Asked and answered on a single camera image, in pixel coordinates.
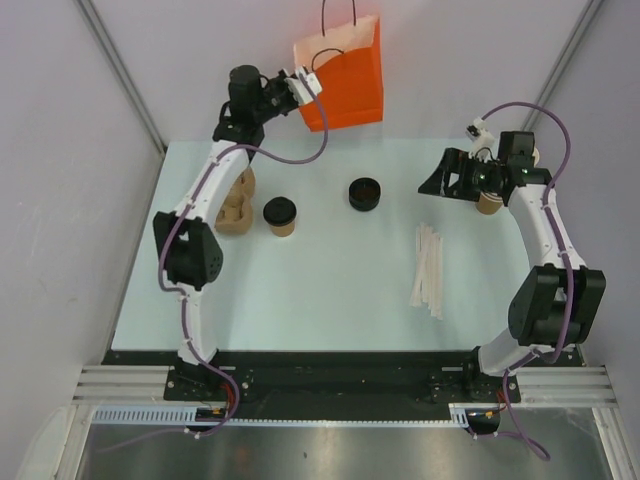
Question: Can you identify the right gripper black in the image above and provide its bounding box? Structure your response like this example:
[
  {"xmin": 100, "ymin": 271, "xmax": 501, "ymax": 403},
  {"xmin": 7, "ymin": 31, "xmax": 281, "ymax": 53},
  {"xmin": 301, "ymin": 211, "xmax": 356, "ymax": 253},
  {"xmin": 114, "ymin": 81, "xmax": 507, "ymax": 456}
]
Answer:
[{"xmin": 419, "ymin": 147, "xmax": 505, "ymax": 202}]

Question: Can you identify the stack of paper cups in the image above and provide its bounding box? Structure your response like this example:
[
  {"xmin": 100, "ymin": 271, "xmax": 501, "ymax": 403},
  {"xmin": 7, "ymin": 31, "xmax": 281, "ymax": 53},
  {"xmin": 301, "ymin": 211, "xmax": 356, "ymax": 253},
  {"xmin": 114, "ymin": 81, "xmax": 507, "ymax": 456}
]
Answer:
[{"xmin": 475, "ymin": 147, "xmax": 540, "ymax": 215}]

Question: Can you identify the orange paper bag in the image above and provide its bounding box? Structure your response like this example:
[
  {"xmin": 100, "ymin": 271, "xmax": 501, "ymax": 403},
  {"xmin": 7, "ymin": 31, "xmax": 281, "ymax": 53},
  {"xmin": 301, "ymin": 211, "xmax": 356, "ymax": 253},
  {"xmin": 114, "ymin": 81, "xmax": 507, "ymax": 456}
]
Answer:
[{"xmin": 293, "ymin": 1, "xmax": 384, "ymax": 132}]

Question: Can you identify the stack of black lids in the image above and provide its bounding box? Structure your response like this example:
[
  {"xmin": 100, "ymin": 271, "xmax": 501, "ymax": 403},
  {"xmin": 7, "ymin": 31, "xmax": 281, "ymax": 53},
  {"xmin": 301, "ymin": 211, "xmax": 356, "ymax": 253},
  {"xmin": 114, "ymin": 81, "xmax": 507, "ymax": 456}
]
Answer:
[{"xmin": 348, "ymin": 177, "xmax": 381, "ymax": 212}]

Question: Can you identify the black coffee cup lid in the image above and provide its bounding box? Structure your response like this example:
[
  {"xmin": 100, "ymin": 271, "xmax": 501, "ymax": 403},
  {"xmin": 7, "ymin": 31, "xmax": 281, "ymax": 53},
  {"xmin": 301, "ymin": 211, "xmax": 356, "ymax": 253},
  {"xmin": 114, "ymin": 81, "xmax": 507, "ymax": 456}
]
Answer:
[{"xmin": 263, "ymin": 196, "xmax": 297, "ymax": 227}]

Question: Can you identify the single brown paper cup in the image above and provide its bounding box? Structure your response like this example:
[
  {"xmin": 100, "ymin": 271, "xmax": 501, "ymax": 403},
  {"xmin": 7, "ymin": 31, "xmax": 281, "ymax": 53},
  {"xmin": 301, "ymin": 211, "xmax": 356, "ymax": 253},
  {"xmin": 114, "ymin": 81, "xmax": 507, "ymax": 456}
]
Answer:
[{"xmin": 270, "ymin": 219, "xmax": 295, "ymax": 238}]

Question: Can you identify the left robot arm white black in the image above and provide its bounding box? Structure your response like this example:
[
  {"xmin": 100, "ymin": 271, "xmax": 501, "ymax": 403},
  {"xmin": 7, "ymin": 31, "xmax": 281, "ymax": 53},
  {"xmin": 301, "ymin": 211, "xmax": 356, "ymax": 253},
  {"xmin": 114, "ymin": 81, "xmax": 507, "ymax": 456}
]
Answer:
[{"xmin": 152, "ymin": 65, "xmax": 322, "ymax": 400}]

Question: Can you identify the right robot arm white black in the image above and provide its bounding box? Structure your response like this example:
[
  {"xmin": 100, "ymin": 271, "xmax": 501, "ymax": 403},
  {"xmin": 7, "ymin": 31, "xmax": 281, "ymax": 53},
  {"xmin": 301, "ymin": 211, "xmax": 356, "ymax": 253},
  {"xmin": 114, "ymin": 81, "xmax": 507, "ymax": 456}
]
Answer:
[{"xmin": 418, "ymin": 131, "xmax": 606, "ymax": 401}]

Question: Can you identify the bundle of wrapped straws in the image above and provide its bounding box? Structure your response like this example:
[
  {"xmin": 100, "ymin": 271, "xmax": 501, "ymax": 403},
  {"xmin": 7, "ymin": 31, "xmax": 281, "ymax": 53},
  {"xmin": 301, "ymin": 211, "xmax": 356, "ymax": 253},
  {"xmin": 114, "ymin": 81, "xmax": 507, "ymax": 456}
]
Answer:
[{"xmin": 409, "ymin": 223, "xmax": 444, "ymax": 321}]

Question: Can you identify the brown pulp cup carrier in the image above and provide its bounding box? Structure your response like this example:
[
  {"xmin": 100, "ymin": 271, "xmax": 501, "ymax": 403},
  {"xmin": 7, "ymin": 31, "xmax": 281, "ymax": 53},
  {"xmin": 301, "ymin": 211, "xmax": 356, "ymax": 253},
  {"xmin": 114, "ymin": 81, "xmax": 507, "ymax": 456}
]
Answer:
[{"xmin": 215, "ymin": 167, "xmax": 255, "ymax": 236}]

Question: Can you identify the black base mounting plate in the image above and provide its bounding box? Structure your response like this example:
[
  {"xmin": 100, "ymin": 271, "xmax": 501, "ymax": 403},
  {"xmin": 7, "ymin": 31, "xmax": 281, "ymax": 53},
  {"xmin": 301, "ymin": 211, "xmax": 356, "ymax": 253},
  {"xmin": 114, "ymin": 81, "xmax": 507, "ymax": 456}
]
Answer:
[{"xmin": 102, "ymin": 349, "xmax": 584, "ymax": 416}]

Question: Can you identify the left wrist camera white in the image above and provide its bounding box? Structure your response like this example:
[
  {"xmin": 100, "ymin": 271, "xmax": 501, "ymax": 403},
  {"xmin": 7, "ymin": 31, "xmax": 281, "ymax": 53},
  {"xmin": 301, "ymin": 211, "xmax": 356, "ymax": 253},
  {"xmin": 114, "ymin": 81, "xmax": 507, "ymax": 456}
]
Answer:
[{"xmin": 285, "ymin": 66, "xmax": 322, "ymax": 107}]

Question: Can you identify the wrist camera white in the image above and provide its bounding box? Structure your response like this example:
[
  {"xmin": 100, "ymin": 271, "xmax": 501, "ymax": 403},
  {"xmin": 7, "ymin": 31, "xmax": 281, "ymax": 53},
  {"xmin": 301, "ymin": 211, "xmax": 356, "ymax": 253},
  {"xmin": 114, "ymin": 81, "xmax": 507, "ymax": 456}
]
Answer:
[
  {"xmin": 466, "ymin": 117, "xmax": 495, "ymax": 152},
  {"xmin": 285, "ymin": 66, "xmax": 322, "ymax": 107}
]

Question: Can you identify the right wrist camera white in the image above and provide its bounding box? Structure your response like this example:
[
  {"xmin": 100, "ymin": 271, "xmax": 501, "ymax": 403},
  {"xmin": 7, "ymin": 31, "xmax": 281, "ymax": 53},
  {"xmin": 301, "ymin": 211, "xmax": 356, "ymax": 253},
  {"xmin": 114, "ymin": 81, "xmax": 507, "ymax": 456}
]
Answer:
[{"xmin": 466, "ymin": 117, "xmax": 495, "ymax": 152}]

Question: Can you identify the white cable duct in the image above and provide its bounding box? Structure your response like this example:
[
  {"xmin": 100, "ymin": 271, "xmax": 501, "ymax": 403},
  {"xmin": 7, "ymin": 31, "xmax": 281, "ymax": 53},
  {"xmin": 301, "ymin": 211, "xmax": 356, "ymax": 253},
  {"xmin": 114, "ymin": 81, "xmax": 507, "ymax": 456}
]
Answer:
[{"xmin": 92, "ymin": 403, "xmax": 471, "ymax": 429}]

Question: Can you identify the aluminium rail frame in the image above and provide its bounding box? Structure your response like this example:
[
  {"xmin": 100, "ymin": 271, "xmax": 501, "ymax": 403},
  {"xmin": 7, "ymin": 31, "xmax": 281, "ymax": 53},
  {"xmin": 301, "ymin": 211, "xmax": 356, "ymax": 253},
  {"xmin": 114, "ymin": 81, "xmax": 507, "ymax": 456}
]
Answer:
[{"xmin": 74, "ymin": 366, "xmax": 639, "ymax": 479}]

